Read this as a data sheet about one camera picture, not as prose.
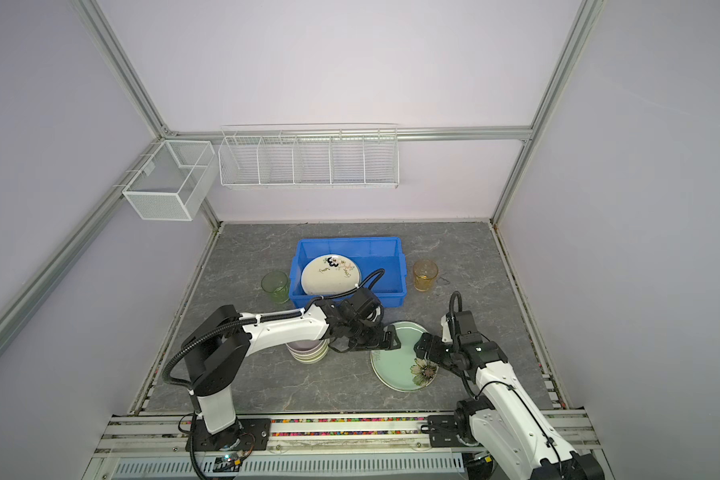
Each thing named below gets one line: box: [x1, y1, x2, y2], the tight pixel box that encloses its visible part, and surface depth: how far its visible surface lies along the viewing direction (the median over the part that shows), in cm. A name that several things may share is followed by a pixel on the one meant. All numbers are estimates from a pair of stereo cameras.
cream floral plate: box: [300, 254, 361, 296], surface depth 106 cm
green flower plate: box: [370, 321, 438, 393], surface depth 84 cm
